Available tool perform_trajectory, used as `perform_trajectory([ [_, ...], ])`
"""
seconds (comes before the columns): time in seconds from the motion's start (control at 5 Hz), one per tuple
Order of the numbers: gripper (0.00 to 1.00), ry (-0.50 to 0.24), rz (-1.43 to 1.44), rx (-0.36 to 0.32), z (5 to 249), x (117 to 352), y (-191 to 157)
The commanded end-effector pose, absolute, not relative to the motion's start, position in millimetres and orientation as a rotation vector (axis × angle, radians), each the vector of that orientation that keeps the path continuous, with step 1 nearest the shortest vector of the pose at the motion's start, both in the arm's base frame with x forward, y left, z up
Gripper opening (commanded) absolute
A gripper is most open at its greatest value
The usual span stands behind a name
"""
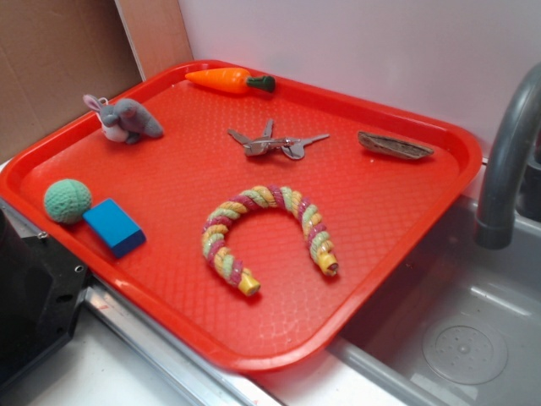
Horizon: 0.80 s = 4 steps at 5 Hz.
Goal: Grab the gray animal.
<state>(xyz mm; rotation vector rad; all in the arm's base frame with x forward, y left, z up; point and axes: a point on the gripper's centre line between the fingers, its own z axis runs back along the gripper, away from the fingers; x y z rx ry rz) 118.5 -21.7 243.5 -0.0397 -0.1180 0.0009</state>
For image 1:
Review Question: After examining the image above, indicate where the gray plush bunny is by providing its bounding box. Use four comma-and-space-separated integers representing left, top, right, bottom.
83, 94, 164, 145

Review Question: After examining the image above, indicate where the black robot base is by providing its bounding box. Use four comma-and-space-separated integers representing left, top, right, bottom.
1, 214, 89, 391

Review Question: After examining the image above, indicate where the red plastic tray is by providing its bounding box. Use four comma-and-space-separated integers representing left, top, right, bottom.
1, 62, 482, 372

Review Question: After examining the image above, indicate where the brown wood piece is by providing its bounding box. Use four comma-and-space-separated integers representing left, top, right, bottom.
358, 131, 434, 160

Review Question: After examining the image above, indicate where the orange toy carrot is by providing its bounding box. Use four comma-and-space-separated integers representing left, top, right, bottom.
185, 67, 276, 94

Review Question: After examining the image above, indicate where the blue rectangular block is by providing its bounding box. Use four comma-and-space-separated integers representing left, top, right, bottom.
83, 199, 146, 258

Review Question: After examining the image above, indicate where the green knitted ball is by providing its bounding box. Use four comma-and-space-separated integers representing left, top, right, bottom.
43, 178, 92, 225

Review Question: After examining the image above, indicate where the gray plastic sink basin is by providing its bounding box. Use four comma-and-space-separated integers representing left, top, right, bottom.
330, 198, 540, 405

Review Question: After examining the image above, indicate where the gray sink faucet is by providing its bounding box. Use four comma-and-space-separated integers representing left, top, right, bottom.
474, 64, 540, 250

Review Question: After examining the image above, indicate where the brown cardboard panel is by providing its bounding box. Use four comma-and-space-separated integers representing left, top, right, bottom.
1, 1, 193, 162

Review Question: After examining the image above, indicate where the multicolour twisted rope toy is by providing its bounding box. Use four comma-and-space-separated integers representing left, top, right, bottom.
201, 185, 339, 297

